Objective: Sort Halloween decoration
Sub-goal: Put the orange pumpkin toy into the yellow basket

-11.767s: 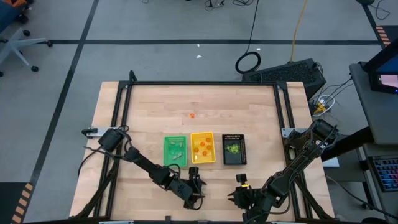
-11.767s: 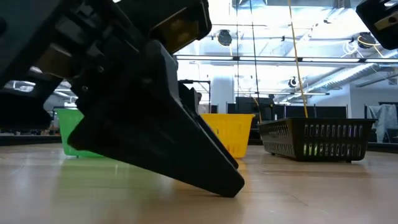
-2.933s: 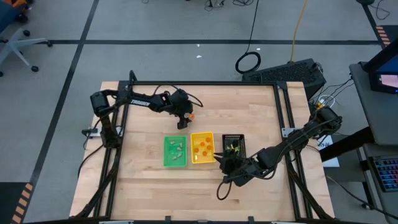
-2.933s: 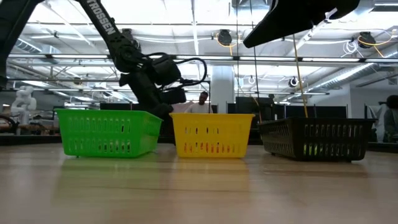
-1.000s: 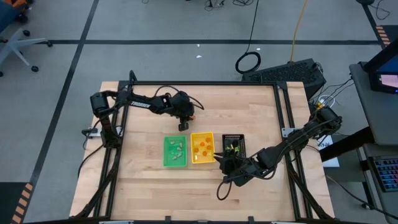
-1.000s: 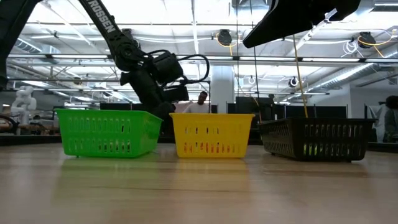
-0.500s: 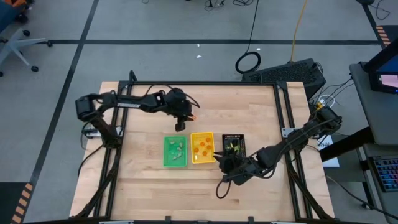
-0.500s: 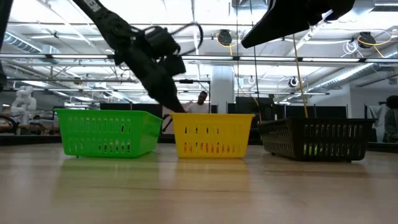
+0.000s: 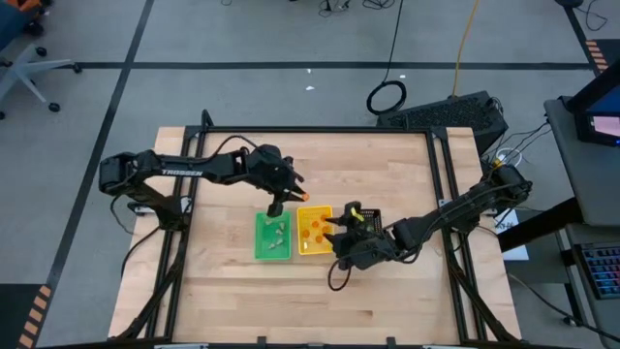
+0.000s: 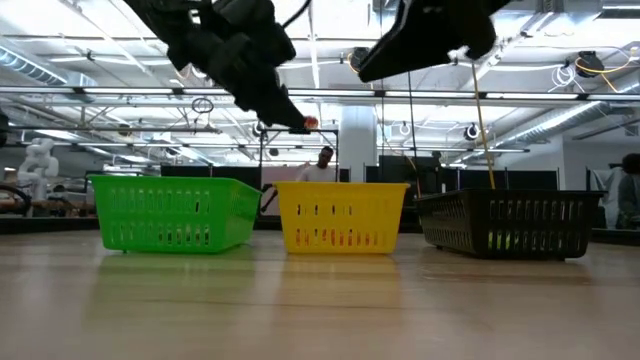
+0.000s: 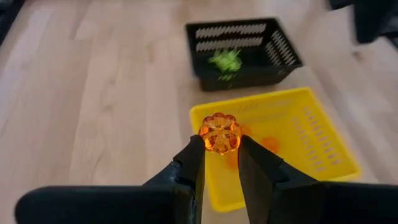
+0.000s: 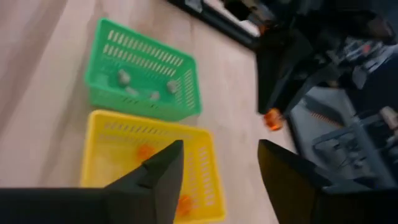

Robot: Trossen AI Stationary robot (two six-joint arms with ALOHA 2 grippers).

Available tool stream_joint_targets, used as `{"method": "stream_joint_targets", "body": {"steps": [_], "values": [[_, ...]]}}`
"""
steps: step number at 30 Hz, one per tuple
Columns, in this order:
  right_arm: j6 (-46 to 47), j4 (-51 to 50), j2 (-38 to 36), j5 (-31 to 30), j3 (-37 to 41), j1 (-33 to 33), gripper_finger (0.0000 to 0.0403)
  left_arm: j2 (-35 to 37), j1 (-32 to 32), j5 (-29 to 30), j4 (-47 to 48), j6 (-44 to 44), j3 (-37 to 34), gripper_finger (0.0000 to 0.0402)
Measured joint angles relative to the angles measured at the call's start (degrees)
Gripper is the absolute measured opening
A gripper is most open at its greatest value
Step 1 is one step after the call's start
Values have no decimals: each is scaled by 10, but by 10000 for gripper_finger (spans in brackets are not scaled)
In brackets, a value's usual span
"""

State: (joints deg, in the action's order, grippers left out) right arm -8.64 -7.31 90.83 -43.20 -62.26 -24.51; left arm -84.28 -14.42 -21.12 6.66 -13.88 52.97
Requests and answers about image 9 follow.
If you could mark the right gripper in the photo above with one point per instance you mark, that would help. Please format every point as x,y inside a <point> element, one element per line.
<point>363,242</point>

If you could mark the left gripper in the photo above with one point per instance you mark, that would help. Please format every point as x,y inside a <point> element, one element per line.
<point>271,169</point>

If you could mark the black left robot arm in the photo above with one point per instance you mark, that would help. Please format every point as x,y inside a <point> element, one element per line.
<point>184,169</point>

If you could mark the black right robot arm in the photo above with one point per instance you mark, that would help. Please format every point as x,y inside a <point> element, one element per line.
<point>465,203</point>

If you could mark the yellow plastic basket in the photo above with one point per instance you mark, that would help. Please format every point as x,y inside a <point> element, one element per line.
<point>310,247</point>

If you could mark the green plastic basket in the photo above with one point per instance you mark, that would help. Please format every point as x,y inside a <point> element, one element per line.
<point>264,242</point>

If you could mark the black computer tower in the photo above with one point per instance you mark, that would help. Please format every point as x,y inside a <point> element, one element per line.
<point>445,114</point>

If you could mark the white paper sheet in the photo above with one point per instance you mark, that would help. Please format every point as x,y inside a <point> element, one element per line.
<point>517,253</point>

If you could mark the black desk support beam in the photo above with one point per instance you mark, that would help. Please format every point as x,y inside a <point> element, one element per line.
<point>537,225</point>

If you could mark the grey keyboard shelf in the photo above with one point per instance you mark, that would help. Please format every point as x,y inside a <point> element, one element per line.
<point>576,300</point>

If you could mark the grey desk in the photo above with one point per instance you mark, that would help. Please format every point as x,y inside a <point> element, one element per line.
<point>586,184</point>

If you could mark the backlit computer keyboard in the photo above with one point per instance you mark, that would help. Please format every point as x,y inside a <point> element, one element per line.
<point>605,269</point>

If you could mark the black computer monitor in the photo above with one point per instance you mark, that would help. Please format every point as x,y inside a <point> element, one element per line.
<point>596,104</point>

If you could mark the blue office chair grey base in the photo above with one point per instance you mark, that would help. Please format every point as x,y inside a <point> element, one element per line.
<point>24,72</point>

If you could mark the black orange-striped floor mat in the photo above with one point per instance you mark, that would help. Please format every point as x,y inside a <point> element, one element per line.
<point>14,315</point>
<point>612,53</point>

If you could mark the orange office chair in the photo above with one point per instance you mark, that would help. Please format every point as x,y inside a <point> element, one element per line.
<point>29,4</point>

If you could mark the black aluminium table frame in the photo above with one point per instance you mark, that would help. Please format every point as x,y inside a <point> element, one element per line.
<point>319,129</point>

